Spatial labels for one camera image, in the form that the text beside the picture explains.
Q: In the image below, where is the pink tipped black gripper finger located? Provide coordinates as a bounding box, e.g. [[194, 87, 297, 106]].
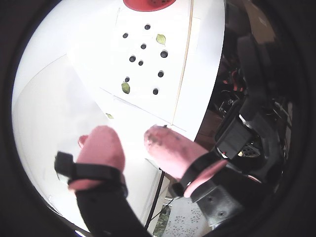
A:
[[54, 125, 153, 237], [144, 125, 245, 228]]

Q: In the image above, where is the red collapsible silicone cup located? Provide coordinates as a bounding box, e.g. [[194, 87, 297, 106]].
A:
[[123, 0, 177, 12]]

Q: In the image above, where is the red and black tool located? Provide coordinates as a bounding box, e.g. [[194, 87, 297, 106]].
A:
[[221, 69, 247, 92]]

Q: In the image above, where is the brown cardboard box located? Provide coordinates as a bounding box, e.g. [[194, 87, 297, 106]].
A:
[[243, 0, 276, 42]]

